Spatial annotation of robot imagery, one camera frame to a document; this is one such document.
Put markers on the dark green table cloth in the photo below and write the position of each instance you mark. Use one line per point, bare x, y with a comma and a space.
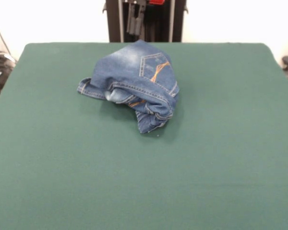
144, 179

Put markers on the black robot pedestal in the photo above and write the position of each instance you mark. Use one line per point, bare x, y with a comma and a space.
115, 24

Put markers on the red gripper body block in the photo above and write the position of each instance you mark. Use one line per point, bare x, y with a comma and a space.
156, 2

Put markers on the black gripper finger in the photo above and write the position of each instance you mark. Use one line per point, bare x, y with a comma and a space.
131, 24
139, 24

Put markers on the blue denim jeans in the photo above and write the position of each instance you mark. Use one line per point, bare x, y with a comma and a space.
124, 72

